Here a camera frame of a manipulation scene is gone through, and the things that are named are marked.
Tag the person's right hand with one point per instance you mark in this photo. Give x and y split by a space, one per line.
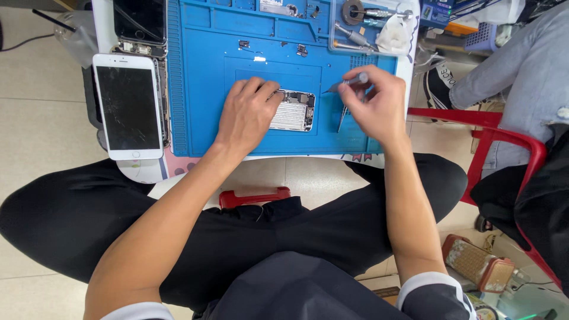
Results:
373 109

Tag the person's left hand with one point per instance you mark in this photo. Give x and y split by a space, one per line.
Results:
246 118

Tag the person's left fingers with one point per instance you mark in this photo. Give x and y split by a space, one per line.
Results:
262 91

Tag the silver phone body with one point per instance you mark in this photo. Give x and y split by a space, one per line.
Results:
294 111

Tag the grey precision screwdriver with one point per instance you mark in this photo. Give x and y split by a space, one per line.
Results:
349 82

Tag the blue silicone repair mat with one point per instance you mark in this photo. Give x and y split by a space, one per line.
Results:
213 102

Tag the small black phone part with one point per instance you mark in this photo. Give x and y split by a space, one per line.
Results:
244 44
302 50

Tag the metal tweezers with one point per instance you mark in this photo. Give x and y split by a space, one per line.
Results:
342 116

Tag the opened phone chassis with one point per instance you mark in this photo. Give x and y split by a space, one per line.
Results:
162 89

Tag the silver screwdriver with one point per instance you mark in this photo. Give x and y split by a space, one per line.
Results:
353 36
382 13

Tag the red plastic stool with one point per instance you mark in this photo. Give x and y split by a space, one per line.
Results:
254 198

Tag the round metal reel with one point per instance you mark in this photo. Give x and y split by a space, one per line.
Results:
353 11

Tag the clear plastic tool tray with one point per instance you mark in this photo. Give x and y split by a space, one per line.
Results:
371 26

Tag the white phone with cracked screen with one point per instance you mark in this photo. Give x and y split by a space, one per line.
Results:
128 106

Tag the black phone screen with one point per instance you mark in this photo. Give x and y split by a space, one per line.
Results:
139 20

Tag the white crumpled tissue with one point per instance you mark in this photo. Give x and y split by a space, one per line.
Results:
393 35

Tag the person's black trousers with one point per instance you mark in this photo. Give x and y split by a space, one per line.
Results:
249 240

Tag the blue packaging box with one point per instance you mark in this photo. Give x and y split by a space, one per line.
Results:
435 12

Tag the purple plastic basket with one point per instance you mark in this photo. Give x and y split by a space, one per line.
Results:
482 38

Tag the red plastic chair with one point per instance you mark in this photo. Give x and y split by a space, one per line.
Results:
502 146

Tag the brown woven sandal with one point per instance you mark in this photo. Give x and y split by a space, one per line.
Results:
478 263

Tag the metal phone bracket part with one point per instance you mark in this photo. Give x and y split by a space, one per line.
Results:
279 8

